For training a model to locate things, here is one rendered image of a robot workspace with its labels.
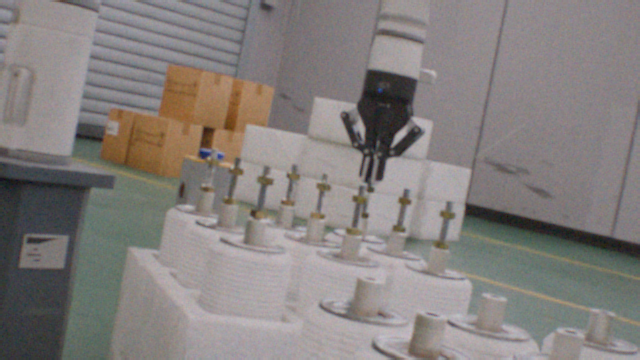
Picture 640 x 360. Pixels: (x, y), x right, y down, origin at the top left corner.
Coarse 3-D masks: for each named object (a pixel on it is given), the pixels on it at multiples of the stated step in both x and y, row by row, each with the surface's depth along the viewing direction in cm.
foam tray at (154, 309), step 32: (128, 256) 128; (128, 288) 124; (160, 288) 107; (128, 320) 121; (160, 320) 104; (192, 320) 93; (224, 320) 95; (256, 320) 98; (288, 320) 103; (128, 352) 118; (160, 352) 102; (192, 352) 94; (224, 352) 95; (256, 352) 96; (288, 352) 97
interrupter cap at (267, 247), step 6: (222, 240) 101; (228, 240) 101; (234, 240) 103; (240, 240) 104; (240, 246) 99; (246, 246) 99; (252, 246) 99; (264, 246) 104; (270, 246) 104; (276, 246) 104; (282, 246) 104; (264, 252) 99; (270, 252) 100; (276, 252) 100; (282, 252) 101
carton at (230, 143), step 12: (204, 132) 516; (216, 132) 511; (228, 132) 518; (240, 132) 526; (204, 144) 515; (216, 144) 513; (228, 144) 520; (240, 144) 527; (228, 156) 522; (240, 156) 529
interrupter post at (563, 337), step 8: (560, 336) 67; (568, 336) 67; (576, 336) 67; (552, 344) 68; (560, 344) 67; (568, 344) 67; (576, 344) 67; (552, 352) 68; (560, 352) 67; (568, 352) 67; (576, 352) 67
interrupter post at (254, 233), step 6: (252, 222) 101; (258, 222) 101; (264, 222) 102; (246, 228) 102; (252, 228) 101; (258, 228) 101; (264, 228) 102; (246, 234) 102; (252, 234) 101; (258, 234) 102; (246, 240) 102; (252, 240) 101; (258, 240) 102; (258, 246) 102
